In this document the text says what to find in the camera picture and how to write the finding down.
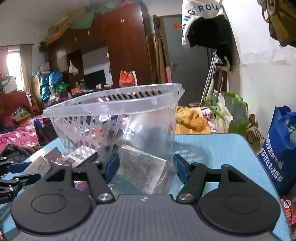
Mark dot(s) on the small white box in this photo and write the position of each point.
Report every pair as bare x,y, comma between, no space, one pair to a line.
41,166

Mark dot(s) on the black television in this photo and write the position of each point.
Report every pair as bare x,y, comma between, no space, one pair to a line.
95,78

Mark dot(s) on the translucent white plastic basket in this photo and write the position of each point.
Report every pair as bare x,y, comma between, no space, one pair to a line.
100,120

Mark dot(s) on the blue plastic bags stack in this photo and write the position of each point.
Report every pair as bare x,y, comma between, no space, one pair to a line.
52,84

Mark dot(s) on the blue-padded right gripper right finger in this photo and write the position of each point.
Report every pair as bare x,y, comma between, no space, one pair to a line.
192,175

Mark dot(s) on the black hanging garment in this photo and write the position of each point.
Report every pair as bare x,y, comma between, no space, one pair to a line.
215,33

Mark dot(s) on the blue woven shopping bag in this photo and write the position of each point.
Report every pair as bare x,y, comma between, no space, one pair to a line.
277,154

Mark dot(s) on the Kent cigarette box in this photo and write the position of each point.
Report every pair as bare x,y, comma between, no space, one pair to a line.
81,156

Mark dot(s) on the pink floral bedding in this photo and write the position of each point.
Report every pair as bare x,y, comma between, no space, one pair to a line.
23,136

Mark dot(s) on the white green-handled tote bag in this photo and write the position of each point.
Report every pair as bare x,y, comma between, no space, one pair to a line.
231,113

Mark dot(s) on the dark red wooden wardrobe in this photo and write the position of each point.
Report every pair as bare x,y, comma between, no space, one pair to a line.
125,31

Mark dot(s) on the orange white hanging bag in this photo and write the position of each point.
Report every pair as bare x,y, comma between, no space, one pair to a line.
127,78

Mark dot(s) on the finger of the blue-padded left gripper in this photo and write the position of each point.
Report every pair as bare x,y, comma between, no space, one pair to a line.
18,167

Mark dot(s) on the metal crutches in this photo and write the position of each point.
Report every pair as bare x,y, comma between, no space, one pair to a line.
210,76

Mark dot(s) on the yellow blanket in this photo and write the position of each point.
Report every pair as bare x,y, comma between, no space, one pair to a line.
191,121

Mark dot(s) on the clear plastic packet with paper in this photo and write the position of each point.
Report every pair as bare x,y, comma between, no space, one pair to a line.
150,174

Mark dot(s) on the grey door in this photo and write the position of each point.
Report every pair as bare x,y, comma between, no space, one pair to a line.
188,67

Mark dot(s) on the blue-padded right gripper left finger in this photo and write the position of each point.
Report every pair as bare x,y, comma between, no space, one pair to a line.
99,175

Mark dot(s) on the window curtain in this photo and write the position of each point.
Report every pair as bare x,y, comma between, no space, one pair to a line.
25,64

